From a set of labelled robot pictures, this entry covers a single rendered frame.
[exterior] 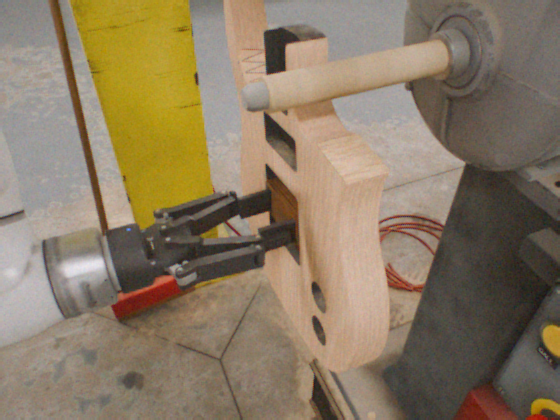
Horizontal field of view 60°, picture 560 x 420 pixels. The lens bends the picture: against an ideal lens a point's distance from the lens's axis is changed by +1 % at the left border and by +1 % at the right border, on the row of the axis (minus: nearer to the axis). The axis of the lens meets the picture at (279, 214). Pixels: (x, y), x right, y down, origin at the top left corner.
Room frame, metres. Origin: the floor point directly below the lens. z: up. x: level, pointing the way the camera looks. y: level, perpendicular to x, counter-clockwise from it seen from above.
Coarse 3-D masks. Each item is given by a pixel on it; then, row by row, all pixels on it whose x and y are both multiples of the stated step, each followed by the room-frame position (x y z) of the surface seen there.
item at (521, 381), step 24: (552, 288) 0.28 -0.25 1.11; (552, 312) 0.26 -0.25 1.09; (528, 336) 0.27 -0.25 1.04; (528, 360) 0.26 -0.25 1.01; (552, 360) 0.24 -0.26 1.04; (504, 384) 0.26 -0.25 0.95; (528, 384) 0.24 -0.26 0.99; (552, 384) 0.23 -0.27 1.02; (528, 408) 0.23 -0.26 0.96; (552, 408) 0.21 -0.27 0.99
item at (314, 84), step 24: (408, 48) 0.43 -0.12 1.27; (432, 48) 0.43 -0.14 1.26; (288, 72) 0.38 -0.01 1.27; (312, 72) 0.39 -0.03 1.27; (336, 72) 0.39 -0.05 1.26; (360, 72) 0.40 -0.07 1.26; (384, 72) 0.40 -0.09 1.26; (408, 72) 0.41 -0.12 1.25; (432, 72) 0.42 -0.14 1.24; (288, 96) 0.36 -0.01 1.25; (312, 96) 0.37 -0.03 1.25; (336, 96) 0.39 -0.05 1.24
